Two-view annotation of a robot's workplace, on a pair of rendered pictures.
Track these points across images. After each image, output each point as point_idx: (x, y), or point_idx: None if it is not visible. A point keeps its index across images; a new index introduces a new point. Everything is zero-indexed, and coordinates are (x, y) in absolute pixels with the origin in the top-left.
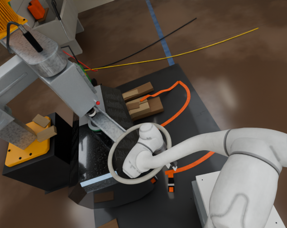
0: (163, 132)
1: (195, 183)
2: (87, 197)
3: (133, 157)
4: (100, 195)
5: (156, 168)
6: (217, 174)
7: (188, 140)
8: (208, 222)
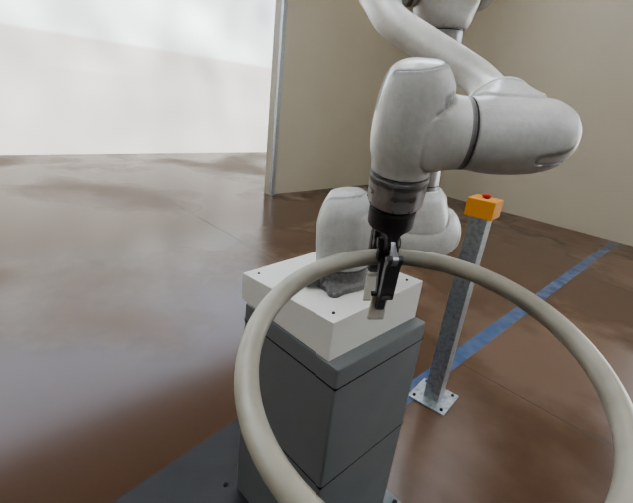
0: (286, 293)
1: (338, 361)
2: None
3: (529, 86)
4: None
5: (437, 253)
6: (299, 298)
7: (402, 10)
8: (437, 199)
